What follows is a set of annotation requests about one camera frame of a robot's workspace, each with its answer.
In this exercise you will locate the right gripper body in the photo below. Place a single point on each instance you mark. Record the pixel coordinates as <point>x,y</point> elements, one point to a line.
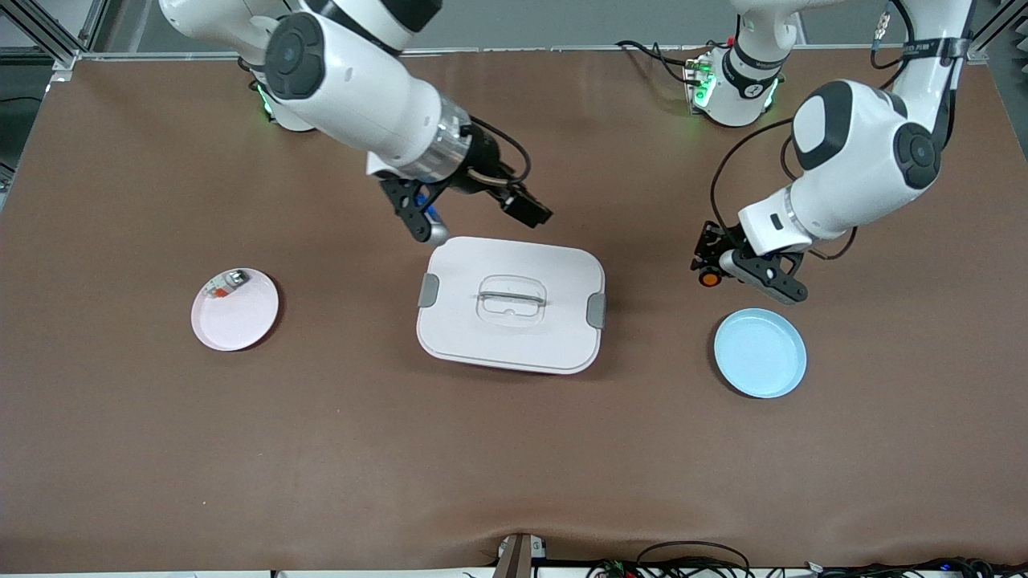
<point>484,172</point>

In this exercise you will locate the orange black push-button switch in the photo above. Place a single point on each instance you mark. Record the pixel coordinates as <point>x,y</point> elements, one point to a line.
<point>709,278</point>

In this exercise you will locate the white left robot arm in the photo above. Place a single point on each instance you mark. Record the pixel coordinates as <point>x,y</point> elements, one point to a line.
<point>859,160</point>

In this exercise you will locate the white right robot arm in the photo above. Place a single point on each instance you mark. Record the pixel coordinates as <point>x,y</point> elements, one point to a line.
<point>353,80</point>

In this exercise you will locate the white lidded storage box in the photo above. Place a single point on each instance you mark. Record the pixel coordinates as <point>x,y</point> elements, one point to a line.
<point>514,337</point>

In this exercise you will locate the light blue round plate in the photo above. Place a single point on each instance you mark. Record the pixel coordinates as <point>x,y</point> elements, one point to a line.
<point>760,353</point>

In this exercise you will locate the brown table cover mat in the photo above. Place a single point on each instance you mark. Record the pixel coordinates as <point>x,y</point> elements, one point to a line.
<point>514,449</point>

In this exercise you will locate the grey orange lever connector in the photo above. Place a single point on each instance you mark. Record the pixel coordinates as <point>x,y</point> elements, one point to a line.
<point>218,289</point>

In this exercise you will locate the pink round plate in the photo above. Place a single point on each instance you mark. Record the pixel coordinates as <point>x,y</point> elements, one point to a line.
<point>233,321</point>

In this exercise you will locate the silver table edge rail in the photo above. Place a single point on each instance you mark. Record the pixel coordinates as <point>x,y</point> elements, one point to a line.
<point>562,50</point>

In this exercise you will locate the aluminium frame post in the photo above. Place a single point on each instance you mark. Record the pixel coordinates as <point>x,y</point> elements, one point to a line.
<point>92,24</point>
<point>992,32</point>

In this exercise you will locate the brown camera stand post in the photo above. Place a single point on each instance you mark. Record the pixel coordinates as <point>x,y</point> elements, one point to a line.
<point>511,558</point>

